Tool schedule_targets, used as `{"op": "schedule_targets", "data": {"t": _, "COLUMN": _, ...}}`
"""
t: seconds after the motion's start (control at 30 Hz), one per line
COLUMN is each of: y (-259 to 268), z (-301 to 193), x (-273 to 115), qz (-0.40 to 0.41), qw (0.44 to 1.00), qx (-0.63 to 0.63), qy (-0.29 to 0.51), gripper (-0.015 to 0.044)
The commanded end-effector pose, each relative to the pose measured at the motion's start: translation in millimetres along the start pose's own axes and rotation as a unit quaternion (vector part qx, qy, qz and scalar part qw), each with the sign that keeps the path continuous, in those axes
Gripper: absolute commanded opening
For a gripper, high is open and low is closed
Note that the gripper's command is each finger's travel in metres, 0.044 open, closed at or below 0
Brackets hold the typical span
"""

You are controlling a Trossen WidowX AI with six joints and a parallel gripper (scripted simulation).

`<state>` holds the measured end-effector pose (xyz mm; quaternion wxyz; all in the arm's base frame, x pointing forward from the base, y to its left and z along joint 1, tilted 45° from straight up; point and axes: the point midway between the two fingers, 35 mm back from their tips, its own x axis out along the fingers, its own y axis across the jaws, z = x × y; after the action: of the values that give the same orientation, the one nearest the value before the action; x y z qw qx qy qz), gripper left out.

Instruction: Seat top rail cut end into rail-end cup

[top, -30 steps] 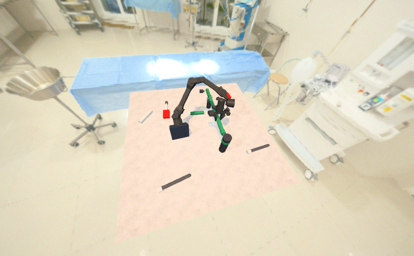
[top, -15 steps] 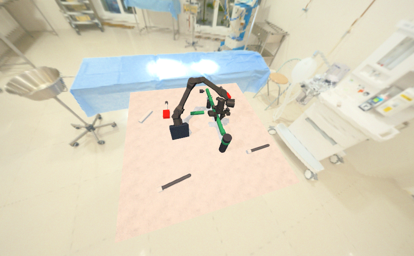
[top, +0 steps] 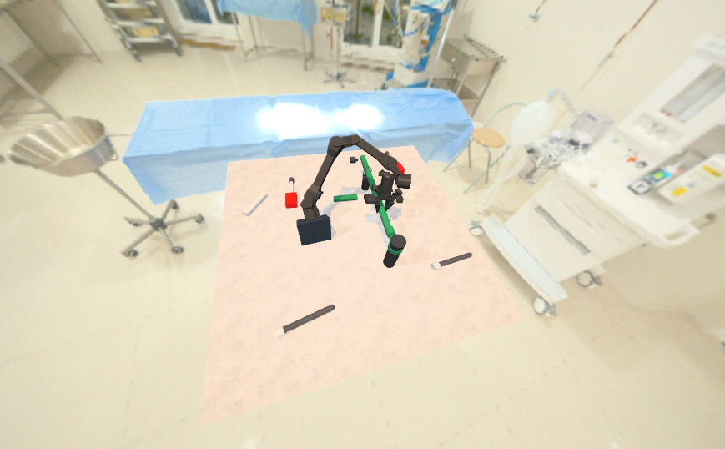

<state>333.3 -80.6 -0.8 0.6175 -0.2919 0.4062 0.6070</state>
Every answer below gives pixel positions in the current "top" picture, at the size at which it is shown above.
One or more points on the green clamp band with cup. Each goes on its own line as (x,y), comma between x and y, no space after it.
(390,231)

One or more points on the black post with cap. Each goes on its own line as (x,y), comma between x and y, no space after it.
(397,243)

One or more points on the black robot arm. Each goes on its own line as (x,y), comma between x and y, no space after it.
(336,144)

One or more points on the long green rod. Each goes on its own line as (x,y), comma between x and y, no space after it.
(369,176)

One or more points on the white cylinder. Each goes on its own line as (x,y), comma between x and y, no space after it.
(254,204)

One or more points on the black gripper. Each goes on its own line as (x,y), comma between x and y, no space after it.
(384,194)

